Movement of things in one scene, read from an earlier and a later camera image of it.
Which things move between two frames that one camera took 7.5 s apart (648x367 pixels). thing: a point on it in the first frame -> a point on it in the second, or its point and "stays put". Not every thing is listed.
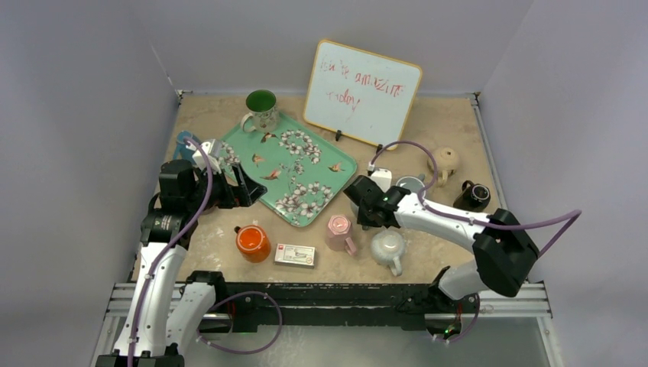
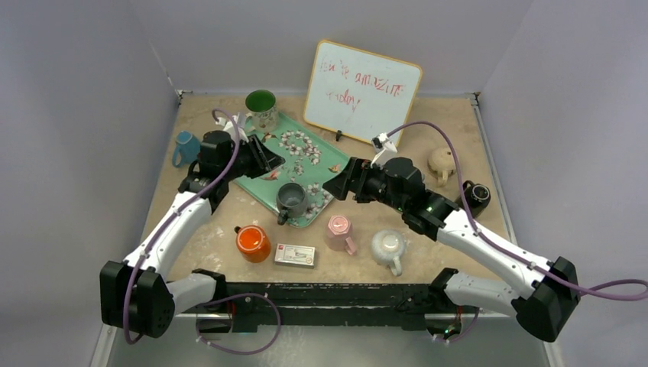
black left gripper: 245,192 -> 263,160
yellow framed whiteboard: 361,94 stays put
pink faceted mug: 338,232 stays put
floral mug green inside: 261,105 stays put
